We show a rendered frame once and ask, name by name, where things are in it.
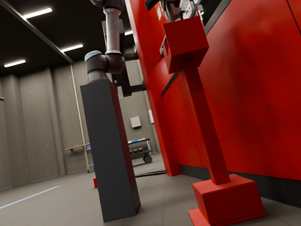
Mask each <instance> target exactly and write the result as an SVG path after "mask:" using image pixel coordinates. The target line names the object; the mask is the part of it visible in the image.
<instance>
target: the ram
mask: <svg viewBox="0 0 301 226"><path fill-rule="evenodd" d="M182 1H183V0H181V2H180V7H179V8H181V4H182ZM158 6H159V9H160V12H161V18H160V20H159V16H158V13H157V10H158ZM150 16H151V19H152V23H153V27H154V30H155V35H156V38H157V42H158V46H159V49H160V48H161V45H162V42H163V39H164V37H165V31H164V27H163V24H165V23H169V21H168V20H167V18H166V17H165V14H164V11H162V10H161V7H160V3H159V2H158V3H157V4H156V5H155V6H154V7H153V8H152V9H151V10H150ZM160 54H161V55H163V48H162V49H161V52H160Z"/></svg>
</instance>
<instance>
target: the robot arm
mask: <svg viewBox="0 0 301 226"><path fill-rule="evenodd" d="M159 1H161V7H162V10H163V11H164V14H165V17H166V18H167V20H168V21H169V22H174V21H175V20H177V19H178V18H180V14H179V13H181V9H180V8H179V7H180V2H181V0H146V1H145V8H146V9H147V10H148V11H150V10H151V9H152V8H153V7H154V6H155V5H156V4H157V3H158V2H159ZM91 2H92V3H93V4H95V5H96V6H99V7H102V8H103V12H104V13H105V14H106V26H107V52H106V53H105V56H104V55H102V53H101V52H100V51H92V52H89V53H88V54H86V56H85V64H86V70H87V75H88V79H87V84H89V83H94V82H98V81H101V80H105V79H109V78H108V77H107V75H106V73H111V74H120V73H122V72H123V71H124V69H125V58H124V57H122V53H121V52H120V37H119V15H120V14H121V12H122V11H123V9H124V4H125V2H124V0H91Z"/></svg>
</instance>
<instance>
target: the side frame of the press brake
mask: <svg viewBox="0 0 301 226"><path fill-rule="evenodd" d="M145 1H146V0H125V3H126V7H127V11H128V15H129V20H130V24H131V28H132V32H133V37H134V41H135V45H136V49H137V53H138V58H139V62H140V66H141V70H142V75H143V79H144V83H145V86H146V91H147V95H148V100H149V103H150V108H151V112H152V116H153V120H154V124H155V129H156V133H157V137H158V141H159V146H160V150H161V154H162V158H163V163H164V167H165V171H166V174H167V175H169V176H172V177H173V176H176V175H180V174H181V169H180V165H179V163H178V159H177V155H176V151H175V147H174V143H173V139H172V134H171V131H170V127H169V123H168V119H167V115H166V111H165V107H164V104H163V99H162V95H161V93H162V91H163V90H164V88H165V87H166V85H167V83H168V82H169V80H170V79H171V77H172V76H173V74H174V73H172V74H168V70H167V66H166V62H165V58H164V55H161V54H160V50H159V46H158V42H157V38H156V35H155V30H154V27H153V23H152V19H151V15H150V11H148V10H147V9H146V8H145Z"/></svg>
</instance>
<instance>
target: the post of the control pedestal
mask: <svg viewBox="0 0 301 226"><path fill-rule="evenodd" d="M180 68H181V72H182V76H183V79H184V82H185V87H186V90H187V94H188V97H189V101H190V105H191V108H192V111H193V116H194V119H195V122H196V126H197V130H198V134H199V137H200V140H201V144H202V148H203V151H204V155H205V158H206V162H207V166H208V169H209V173H210V176H211V180H212V182H213V183H214V184H215V185H219V184H223V183H228V182H231V181H230V177H229V175H228V170H227V167H226V164H225V161H224V157H223V154H222V150H221V147H220V144H219V140H218V137H217V133H216V130H215V126H214V123H213V120H212V117H211V113H210V110H209V106H208V103H207V100H206V96H205V93H204V90H203V86H202V82H201V79H200V76H199V72H198V69H197V65H196V62H195V59H194V58H193V59H188V60H185V61H181V65H180Z"/></svg>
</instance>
